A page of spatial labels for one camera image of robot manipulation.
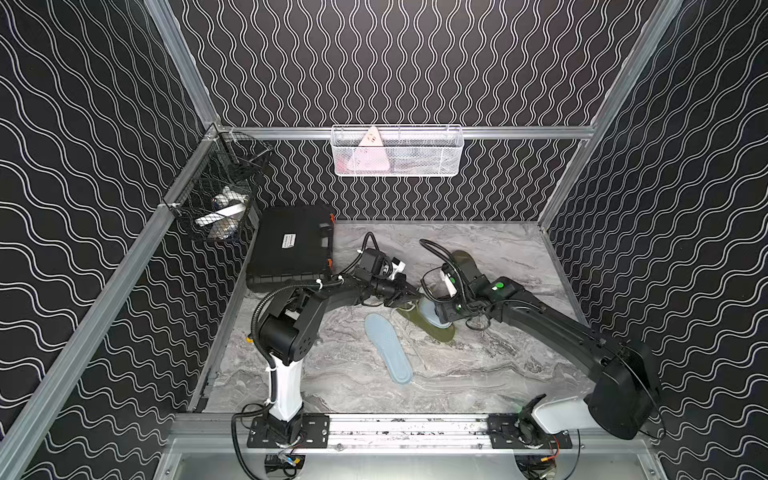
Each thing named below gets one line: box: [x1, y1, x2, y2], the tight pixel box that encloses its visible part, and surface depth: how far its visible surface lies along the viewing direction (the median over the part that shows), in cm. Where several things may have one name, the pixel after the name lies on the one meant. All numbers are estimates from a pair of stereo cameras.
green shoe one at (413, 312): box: [396, 300, 456, 342], surface depth 91 cm
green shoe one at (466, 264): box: [452, 250, 483, 283], surface depth 66 cm
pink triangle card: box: [347, 126, 391, 171], surface depth 91 cm
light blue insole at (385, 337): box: [364, 312, 414, 385], surface depth 90 cm
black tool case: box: [249, 205, 335, 276], surface depth 109 cm
